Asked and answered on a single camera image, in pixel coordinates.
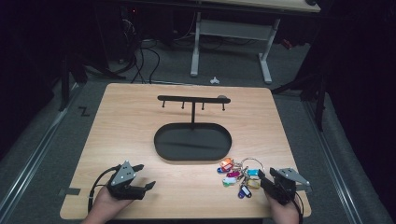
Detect person's left hand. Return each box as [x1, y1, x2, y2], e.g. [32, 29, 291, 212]
[82, 187, 134, 224]

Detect keyring with coloured key tags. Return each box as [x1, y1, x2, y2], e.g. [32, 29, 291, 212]
[216, 157, 266, 200]

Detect black floor cables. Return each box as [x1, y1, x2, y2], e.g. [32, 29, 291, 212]
[129, 38, 162, 85]

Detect person's right hand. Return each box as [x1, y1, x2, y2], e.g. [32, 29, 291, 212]
[264, 192, 302, 224]

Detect grey tape strip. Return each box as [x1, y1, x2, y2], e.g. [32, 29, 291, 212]
[58, 188, 81, 197]

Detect white metal desk frame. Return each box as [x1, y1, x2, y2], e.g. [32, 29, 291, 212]
[190, 0, 321, 85]

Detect metal floor rail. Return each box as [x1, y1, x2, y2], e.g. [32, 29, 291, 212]
[303, 99, 364, 224]
[0, 83, 82, 220]

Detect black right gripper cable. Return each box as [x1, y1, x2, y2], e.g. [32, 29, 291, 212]
[291, 190, 304, 224]

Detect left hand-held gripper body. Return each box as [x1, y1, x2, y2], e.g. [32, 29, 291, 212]
[106, 160, 148, 201]

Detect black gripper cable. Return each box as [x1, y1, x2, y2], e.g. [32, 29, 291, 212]
[88, 165, 121, 215]
[291, 190, 304, 224]

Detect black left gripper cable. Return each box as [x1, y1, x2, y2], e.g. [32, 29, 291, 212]
[88, 165, 121, 215]

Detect black key rack with tray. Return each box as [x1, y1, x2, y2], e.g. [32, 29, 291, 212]
[153, 94, 233, 162]

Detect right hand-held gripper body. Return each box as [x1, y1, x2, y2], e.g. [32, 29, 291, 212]
[266, 167, 311, 206]

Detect black metal stand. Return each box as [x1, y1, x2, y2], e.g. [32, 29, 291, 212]
[58, 54, 90, 112]
[270, 69, 329, 133]

